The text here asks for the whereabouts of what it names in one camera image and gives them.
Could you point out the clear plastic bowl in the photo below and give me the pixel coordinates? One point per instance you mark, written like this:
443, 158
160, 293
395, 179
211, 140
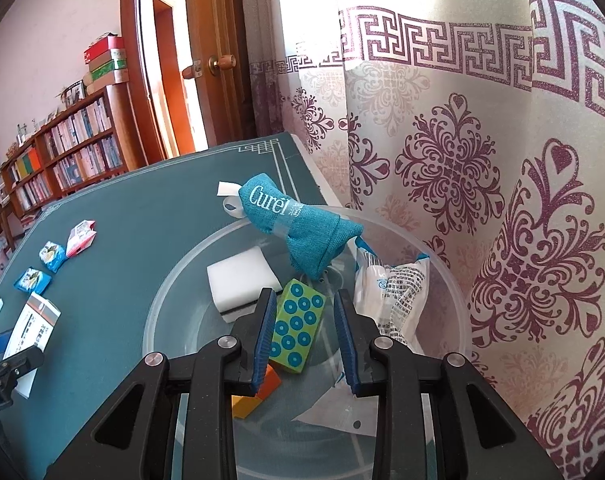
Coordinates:
182, 300

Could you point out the shelved books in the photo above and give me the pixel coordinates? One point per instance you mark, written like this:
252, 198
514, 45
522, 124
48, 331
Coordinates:
77, 155

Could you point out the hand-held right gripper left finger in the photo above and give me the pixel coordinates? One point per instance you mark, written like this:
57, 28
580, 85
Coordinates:
265, 345

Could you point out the small blue snack packet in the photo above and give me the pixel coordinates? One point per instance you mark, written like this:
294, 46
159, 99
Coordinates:
32, 280
53, 256

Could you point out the patterned white curtain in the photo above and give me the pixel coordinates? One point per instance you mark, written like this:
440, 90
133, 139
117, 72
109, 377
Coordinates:
482, 160

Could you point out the grey brown curtain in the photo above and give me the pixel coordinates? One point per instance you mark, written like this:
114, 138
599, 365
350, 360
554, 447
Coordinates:
262, 35

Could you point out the small red white packet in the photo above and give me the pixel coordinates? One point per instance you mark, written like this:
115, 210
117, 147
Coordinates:
80, 239

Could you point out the wooden bookshelf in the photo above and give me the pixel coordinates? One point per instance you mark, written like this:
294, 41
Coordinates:
120, 125

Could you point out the white sponge with black layer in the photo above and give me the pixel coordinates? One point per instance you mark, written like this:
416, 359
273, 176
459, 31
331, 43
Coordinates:
237, 275

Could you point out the blue towel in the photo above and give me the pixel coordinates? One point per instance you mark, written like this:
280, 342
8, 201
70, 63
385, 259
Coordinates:
302, 240

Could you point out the green dotted toy block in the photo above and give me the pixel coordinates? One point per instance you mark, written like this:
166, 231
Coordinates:
297, 325

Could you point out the red cardboard box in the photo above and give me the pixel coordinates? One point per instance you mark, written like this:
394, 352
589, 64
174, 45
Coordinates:
102, 46

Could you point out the white printed plastic packet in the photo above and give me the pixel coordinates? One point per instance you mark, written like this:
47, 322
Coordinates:
397, 295

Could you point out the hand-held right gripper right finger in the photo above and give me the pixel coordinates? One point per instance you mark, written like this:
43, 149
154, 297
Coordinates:
345, 345

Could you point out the orange and yellow toy block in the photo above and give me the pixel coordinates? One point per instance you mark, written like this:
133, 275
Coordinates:
247, 407

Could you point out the white plastic bag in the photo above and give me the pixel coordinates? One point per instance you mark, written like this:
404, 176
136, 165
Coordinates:
332, 410

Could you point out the green cardboard box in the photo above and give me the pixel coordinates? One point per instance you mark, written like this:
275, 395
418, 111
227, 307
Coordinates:
107, 67

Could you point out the framed photo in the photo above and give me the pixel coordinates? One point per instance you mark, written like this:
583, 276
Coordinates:
74, 91

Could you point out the white medicine box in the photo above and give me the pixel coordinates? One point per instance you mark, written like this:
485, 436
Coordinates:
37, 325

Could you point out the wooden door with knob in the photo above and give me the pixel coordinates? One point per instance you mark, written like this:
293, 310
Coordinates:
132, 60

